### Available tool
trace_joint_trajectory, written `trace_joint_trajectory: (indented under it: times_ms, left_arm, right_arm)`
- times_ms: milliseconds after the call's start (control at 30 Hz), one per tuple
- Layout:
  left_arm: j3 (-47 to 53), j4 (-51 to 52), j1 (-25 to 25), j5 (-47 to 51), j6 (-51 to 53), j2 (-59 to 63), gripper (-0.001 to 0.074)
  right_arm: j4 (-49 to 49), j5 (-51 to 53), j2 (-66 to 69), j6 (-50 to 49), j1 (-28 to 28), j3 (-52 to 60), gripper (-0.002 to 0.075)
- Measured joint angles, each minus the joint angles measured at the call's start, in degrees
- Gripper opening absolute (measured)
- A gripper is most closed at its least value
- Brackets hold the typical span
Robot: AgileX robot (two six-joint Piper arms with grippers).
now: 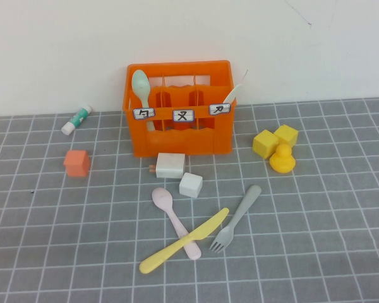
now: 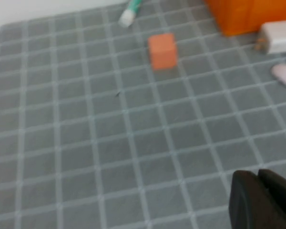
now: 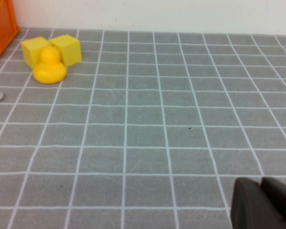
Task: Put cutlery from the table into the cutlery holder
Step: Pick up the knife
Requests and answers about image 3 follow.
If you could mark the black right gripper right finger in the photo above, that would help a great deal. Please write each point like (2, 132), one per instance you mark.
(283, 202)

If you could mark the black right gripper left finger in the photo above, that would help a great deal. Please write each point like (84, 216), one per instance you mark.
(248, 207)

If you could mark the orange plastic cutlery holder crate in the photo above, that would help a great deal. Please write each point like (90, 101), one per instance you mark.
(2, 28)

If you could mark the grey checkered table mat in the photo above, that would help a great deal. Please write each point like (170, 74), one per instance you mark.
(143, 133)

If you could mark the yellow foam cube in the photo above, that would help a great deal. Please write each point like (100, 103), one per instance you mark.
(29, 51)
(69, 51)

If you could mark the yellow rubber duck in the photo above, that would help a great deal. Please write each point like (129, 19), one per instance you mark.
(48, 69)

